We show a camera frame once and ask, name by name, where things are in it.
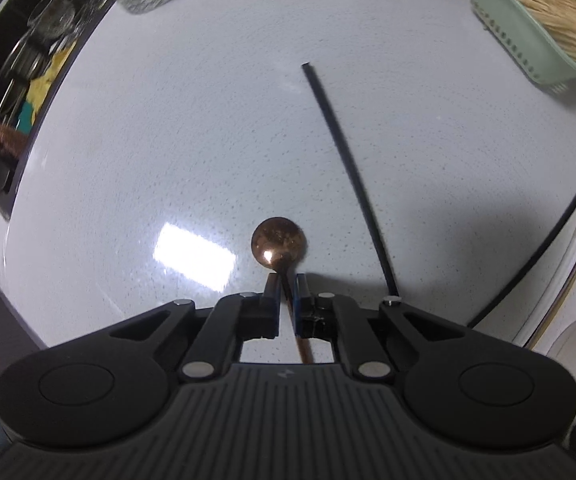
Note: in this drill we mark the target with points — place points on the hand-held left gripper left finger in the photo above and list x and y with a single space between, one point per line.
273 305

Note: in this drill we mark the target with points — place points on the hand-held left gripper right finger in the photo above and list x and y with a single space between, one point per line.
299 305

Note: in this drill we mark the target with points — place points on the copper coloured spoon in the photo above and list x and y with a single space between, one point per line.
278 242

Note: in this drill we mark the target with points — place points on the black chopstick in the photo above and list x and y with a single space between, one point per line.
347 160

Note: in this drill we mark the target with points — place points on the yellow cloth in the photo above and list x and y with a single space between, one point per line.
48 82

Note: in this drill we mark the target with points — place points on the kitchen sink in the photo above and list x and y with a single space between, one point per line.
18 90

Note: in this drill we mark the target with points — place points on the green plastic basket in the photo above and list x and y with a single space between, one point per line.
507 25

